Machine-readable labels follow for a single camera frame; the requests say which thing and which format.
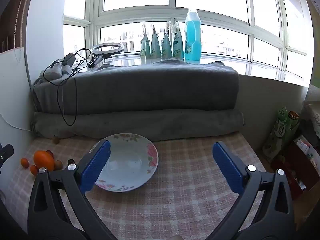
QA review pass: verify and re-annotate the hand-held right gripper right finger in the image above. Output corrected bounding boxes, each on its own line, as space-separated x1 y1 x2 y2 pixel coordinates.
212 141 293 240

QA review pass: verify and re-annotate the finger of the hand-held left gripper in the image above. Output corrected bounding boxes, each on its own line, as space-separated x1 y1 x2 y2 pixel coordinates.
0 144 14 173

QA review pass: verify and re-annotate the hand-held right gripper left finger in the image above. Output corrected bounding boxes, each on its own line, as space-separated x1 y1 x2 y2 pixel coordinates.
27 140 118 240

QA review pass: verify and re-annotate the floral white plate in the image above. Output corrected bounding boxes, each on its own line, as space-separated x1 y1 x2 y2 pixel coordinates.
89 133 159 192

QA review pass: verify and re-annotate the large orange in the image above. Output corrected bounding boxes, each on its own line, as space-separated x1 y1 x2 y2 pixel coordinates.
33 150 55 172

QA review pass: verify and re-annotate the pink plaid cloth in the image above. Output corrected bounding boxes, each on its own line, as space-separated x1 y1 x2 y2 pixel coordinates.
5 132 269 240

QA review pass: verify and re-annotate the white board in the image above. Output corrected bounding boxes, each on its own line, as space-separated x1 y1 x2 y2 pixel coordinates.
0 46 33 150

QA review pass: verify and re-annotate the green drink carton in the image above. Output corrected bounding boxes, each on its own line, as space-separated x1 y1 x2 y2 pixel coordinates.
262 107 299 163

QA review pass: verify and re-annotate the light grey rolled blanket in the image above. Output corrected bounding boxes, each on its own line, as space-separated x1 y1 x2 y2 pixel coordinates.
32 109 244 142

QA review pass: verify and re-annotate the red cardboard box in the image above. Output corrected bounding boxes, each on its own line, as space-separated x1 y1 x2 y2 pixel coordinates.
271 135 320 200

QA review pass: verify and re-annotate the gold-capped bottle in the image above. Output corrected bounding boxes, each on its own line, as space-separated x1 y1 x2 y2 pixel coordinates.
287 111 300 130

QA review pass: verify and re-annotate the white power strip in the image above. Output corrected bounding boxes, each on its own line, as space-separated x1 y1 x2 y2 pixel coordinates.
41 61 73 79

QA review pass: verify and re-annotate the dark grey folded blanket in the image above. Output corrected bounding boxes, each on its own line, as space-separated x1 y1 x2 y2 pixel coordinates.
31 59 239 117

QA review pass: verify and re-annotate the patterned tissue pack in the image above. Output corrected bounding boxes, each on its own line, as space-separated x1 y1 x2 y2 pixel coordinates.
301 101 320 138

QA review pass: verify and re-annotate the grey power adapter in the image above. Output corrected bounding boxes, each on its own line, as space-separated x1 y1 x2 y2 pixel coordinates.
62 53 77 65

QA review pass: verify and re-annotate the blue detergent bottle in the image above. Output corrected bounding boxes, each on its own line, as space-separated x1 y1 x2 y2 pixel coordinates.
184 9 202 61

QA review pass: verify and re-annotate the brown wooden shelf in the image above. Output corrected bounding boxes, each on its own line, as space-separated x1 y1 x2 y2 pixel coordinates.
0 0 33 53

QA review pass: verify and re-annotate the thin white cable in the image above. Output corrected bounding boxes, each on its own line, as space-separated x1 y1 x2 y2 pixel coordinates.
0 113 33 132

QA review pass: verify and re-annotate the black cable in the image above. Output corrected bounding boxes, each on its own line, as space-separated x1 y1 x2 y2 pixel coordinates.
43 48 105 127

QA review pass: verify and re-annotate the ring light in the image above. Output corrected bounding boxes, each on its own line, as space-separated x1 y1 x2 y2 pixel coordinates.
87 42 125 68

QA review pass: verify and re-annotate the white bead curtain cord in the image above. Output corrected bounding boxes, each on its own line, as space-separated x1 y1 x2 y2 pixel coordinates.
15 0 33 60

